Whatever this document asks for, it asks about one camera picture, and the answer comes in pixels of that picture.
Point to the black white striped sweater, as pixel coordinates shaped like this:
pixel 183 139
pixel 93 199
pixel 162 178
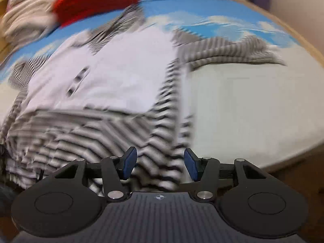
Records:
pixel 126 83

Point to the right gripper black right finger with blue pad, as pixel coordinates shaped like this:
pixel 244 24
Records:
pixel 208 175

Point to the blue and cream bed sheet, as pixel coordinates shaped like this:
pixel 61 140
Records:
pixel 268 114

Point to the beige folded blanket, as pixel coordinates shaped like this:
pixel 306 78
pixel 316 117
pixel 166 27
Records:
pixel 26 21

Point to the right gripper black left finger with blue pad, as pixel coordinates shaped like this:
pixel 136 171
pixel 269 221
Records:
pixel 72 180

